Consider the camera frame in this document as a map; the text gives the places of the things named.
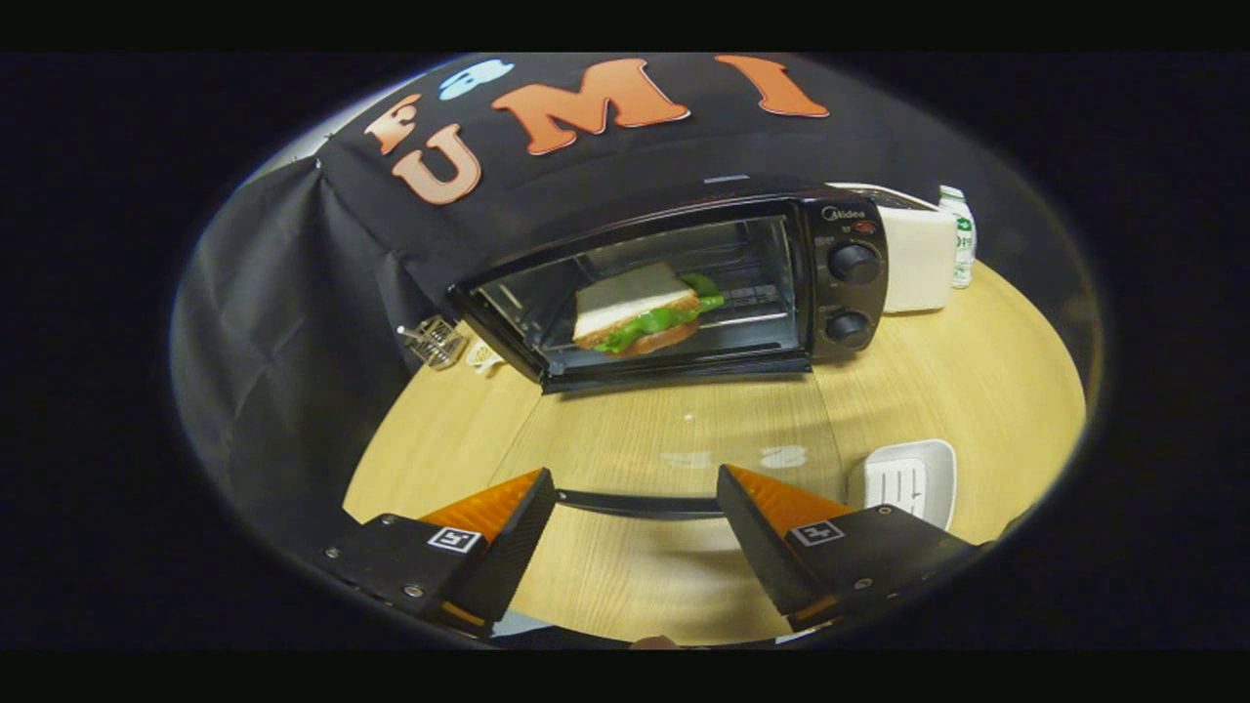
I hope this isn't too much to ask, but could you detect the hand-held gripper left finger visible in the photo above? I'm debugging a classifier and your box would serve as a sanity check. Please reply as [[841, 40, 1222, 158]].
[[322, 468, 558, 638]]

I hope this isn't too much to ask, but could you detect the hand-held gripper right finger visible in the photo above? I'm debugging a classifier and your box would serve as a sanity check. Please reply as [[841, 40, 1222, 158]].
[[716, 464, 989, 632]]

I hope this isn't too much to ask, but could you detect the black toaster oven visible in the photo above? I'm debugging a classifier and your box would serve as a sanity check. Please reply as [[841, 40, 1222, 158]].
[[447, 186, 891, 519]]

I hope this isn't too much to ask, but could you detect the lettuce sandwich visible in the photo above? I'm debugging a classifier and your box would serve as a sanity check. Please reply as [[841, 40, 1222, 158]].
[[571, 261, 727, 358]]

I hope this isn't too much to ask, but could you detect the white toaster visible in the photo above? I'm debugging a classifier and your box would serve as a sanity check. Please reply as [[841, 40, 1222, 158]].
[[828, 182, 959, 314]]

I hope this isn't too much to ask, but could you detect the white ribbed plate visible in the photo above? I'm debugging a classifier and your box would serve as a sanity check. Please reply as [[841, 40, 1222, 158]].
[[846, 439, 959, 532]]

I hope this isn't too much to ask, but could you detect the white milk bottle green label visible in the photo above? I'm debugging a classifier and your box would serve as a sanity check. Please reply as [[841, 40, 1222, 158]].
[[937, 186, 979, 291]]

